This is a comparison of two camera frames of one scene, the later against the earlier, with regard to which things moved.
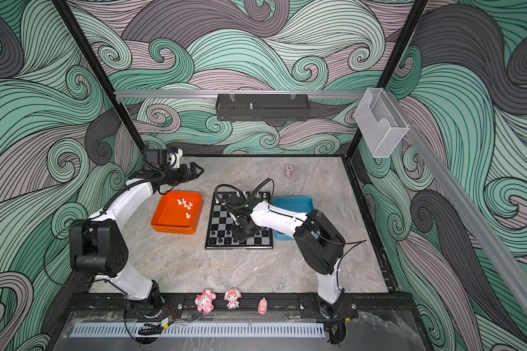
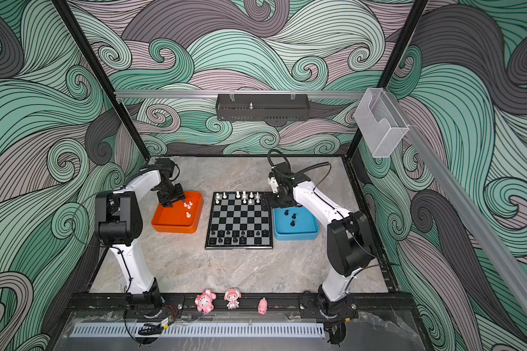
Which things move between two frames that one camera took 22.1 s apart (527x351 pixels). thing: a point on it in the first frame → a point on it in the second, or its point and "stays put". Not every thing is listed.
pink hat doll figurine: (232, 295) stays put
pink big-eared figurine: (205, 301) stays put
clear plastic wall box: (380, 122) stays put
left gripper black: (192, 175) → (180, 194)
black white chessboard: (219, 235) stays put
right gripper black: (241, 237) → (274, 204)
